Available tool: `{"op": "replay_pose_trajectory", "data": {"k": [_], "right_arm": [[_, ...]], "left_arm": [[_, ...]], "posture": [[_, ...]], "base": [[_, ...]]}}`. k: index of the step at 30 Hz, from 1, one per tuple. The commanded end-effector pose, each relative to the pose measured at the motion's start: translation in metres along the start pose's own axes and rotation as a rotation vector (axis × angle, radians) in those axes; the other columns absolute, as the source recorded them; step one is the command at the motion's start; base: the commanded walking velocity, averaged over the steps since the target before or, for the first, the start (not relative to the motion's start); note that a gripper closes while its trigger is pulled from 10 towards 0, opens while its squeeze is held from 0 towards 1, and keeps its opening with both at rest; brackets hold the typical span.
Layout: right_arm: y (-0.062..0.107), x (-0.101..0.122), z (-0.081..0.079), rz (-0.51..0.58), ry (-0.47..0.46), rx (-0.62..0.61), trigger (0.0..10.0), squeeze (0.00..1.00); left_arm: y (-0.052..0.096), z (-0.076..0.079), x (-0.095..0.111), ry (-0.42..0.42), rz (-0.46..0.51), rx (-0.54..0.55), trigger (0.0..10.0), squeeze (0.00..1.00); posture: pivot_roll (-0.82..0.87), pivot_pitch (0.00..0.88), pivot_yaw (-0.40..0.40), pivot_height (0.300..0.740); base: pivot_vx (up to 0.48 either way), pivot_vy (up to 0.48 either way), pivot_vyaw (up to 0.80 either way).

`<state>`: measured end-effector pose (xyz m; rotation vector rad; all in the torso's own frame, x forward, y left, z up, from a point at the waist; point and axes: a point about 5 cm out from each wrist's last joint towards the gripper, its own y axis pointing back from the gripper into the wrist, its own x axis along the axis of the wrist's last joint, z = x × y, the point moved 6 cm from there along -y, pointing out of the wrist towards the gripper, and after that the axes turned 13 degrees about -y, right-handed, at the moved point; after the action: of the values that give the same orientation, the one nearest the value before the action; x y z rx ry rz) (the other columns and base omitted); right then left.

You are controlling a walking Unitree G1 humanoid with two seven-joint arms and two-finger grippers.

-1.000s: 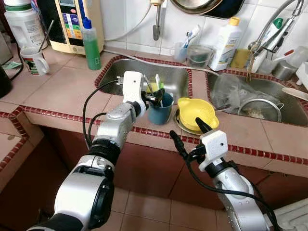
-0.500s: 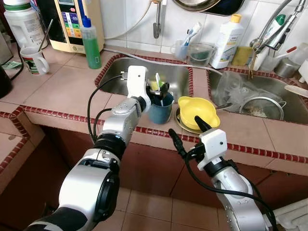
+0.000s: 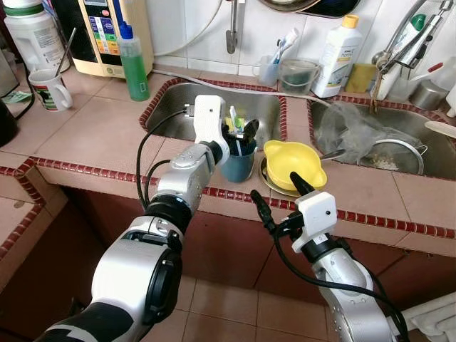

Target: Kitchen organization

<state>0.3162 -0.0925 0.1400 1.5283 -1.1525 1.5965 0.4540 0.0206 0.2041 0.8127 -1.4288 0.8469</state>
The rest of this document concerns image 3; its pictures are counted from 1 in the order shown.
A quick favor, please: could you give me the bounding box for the dull yellow sponge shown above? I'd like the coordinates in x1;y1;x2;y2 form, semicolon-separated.
346;62;379;94

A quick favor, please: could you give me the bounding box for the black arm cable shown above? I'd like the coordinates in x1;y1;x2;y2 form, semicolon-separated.
133;107;197;214
269;217;410;342

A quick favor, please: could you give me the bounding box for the steel wall tap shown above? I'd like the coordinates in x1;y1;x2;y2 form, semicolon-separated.
225;0;247;56

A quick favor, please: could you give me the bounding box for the chrome gooseneck faucet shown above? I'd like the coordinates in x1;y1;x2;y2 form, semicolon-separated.
370;0;455;112

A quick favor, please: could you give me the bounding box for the green white toothbrush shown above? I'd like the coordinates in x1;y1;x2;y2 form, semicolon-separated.
228;105;241;135

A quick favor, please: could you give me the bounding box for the steel spoon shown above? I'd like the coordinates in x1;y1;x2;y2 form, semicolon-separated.
318;147;348;162

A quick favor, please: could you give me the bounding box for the steel bowl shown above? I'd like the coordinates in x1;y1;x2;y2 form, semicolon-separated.
258;157;323;199

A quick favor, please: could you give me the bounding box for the clear toothbrush cup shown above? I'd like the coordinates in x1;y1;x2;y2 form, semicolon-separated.
256;56;283;88

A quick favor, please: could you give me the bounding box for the clear plastic bag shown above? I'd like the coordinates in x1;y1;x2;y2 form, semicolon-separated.
315;101;429;165

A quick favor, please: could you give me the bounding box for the white red-tipped utensil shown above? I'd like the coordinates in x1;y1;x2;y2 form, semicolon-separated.
405;62;447;86

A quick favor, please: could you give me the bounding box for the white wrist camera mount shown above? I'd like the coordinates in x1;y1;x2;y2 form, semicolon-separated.
290;190;338;254
192;94;231;166

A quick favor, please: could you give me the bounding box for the steel mesh strainer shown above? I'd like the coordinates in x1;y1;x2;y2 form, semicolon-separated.
359;138;429;176

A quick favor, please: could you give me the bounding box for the steel cup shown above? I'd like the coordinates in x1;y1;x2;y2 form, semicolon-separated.
409;79;450;112

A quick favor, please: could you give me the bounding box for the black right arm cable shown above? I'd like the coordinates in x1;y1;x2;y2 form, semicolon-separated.
269;217;410;342

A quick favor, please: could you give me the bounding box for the white bottle yellow cap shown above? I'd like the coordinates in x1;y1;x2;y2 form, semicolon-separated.
311;14;363;99

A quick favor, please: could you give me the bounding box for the blue mug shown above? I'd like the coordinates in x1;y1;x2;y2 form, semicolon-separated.
220;138;258;185

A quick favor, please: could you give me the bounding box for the green dish soap bottle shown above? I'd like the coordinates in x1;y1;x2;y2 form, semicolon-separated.
116;21;151;102

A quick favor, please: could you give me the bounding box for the white plastic jug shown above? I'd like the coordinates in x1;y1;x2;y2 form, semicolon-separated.
2;0;69;73

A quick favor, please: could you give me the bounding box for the white curved hose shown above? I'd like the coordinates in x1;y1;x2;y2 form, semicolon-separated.
148;0;227;59

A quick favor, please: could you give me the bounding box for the thin metal stirrer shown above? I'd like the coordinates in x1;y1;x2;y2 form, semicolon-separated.
56;27;78;73

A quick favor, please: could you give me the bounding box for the grey counter hose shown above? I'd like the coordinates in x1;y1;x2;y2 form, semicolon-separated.
152;68;334;109

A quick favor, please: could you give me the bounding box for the clear plastic tub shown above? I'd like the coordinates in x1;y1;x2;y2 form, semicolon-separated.
277;58;322;96

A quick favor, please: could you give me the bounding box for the cream spatula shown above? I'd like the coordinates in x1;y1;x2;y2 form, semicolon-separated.
425;119;456;140

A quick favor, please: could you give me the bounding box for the steel sink basin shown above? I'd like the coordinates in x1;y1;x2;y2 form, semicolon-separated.
139;77;289;155
307;95;456;181

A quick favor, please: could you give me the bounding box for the yellow plastic bowl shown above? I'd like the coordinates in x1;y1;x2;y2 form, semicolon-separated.
263;140;329;192

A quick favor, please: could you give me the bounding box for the steel wok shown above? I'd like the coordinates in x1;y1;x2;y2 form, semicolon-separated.
256;0;366;19

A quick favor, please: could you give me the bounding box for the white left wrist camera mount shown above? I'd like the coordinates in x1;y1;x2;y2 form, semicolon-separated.
192;94;231;166

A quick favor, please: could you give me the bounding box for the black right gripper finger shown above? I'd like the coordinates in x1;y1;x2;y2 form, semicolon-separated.
249;188;278;231
289;170;316;197

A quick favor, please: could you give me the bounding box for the white slatted rack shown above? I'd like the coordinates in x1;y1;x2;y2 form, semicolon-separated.
402;291;456;341

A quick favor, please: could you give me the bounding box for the white dish rack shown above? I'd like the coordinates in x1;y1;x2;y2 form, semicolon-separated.
445;84;456;119

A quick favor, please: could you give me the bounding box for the white printed mug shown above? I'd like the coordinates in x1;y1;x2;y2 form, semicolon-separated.
28;68;74;113

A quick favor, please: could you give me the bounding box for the black appliance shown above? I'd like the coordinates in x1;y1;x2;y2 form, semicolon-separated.
0;98;19;147

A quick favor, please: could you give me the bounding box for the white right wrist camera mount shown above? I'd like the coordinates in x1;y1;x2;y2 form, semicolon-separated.
290;190;338;254

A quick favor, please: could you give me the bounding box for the beige water ionizer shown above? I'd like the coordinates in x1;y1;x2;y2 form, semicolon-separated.
53;0;155;78

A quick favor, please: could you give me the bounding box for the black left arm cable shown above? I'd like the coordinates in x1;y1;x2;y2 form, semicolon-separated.
133;107;197;214

